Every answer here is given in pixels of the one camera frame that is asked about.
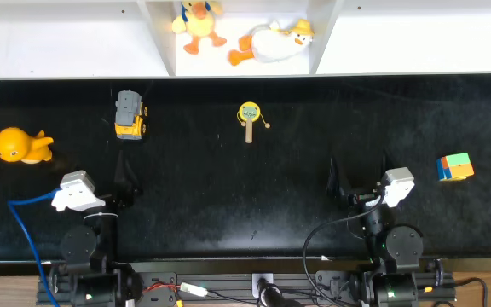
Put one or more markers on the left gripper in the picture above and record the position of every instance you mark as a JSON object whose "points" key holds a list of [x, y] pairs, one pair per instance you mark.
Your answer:
{"points": [[115, 201]]}

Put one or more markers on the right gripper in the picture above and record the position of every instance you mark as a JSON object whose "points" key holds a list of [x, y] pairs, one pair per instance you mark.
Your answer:
{"points": [[365, 200]]}

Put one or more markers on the grey and yellow toy truck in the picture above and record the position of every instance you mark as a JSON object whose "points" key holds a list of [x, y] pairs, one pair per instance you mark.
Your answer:
{"points": [[128, 113]]}

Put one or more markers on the many-coloured puzzle cube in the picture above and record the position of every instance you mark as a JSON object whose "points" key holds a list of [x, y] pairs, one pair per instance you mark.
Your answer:
{"points": [[456, 166]]}

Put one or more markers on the yellow rubber duck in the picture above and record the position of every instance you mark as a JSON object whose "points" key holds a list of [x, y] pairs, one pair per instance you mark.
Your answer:
{"points": [[15, 145]]}

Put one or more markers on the yellow wooden rattle drum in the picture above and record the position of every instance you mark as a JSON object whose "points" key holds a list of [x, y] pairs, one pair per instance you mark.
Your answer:
{"points": [[250, 114]]}

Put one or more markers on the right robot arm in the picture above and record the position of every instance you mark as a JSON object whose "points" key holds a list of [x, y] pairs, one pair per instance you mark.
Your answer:
{"points": [[403, 247]]}

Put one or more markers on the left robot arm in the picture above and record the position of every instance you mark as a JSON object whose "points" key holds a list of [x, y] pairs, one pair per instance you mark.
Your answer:
{"points": [[79, 245]]}

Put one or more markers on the white shelf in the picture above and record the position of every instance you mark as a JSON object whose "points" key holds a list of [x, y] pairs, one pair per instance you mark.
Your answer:
{"points": [[58, 47]]}

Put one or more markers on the white plush duck yellow hat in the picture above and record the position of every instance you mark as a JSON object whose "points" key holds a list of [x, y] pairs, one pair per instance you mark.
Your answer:
{"points": [[273, 44]]}

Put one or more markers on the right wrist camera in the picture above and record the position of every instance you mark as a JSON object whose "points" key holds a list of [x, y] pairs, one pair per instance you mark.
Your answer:
{"points": [[396, 183]]}

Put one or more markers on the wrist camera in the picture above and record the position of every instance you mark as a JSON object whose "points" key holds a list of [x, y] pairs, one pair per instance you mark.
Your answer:
{"points": [[396, 183], [77, 192]]}

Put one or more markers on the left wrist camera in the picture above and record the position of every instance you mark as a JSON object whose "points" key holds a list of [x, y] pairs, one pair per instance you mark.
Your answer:
{"points": [[77, 192]]}

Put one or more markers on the mounting rail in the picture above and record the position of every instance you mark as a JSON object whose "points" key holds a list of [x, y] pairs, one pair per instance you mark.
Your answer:
{"points": [[228, 292]]}

